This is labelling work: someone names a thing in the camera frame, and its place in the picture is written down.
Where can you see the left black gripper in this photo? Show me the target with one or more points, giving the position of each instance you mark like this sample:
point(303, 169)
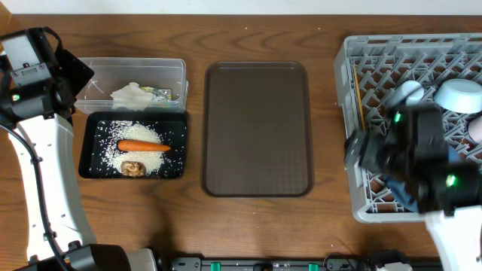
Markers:
point(73, 68)

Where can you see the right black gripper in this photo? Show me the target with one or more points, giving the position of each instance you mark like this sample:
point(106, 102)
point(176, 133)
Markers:
point(373, 143)

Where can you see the dark blue plate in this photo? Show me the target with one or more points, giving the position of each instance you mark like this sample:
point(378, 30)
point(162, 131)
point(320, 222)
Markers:
point(398, 187)

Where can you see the light blue cup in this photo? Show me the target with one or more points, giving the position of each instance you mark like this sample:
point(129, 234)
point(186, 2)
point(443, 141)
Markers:
point(409, 93)

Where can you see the white pink cup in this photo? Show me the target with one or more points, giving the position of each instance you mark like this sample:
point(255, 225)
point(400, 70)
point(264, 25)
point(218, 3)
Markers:
point(475, 130)

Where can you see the light blue bowl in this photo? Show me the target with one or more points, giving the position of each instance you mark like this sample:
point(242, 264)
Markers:
point(459, 95)

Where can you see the wooden chopstick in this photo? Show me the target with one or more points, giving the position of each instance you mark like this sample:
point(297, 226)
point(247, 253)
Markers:
point(359, 99)

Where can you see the white rice pile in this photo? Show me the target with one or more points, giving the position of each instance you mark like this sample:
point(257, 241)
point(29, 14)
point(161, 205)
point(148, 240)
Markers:
point(106, 158)

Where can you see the white tissue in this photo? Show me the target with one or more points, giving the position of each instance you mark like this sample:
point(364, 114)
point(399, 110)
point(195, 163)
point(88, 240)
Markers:
point(131, 97)

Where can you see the orange carrot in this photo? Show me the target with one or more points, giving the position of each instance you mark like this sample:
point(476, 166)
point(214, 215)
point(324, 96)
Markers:
point(136, 145)

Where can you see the green snack wrapper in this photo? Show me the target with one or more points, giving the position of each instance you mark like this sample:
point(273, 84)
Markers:
point(159, 95)

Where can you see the brown mushroom piece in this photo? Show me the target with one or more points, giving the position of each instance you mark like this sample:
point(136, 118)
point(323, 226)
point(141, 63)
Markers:
point(133, 169)

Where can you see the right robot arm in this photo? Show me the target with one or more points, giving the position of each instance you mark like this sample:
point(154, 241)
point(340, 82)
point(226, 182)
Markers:
point(447, 195)

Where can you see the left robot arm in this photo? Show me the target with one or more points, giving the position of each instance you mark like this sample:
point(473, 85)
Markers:
point(60, 237)

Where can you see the clear plastic bin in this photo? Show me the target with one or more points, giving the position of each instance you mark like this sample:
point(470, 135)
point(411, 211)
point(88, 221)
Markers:
point(114, 73)

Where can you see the black tray bin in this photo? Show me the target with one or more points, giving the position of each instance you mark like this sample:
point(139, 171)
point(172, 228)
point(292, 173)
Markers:
point(96, 117)

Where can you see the brown serving tray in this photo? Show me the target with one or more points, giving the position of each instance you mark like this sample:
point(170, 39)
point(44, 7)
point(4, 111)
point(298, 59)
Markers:
point(257, 130)

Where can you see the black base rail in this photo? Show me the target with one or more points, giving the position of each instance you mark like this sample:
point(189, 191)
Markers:
point(383, 260)

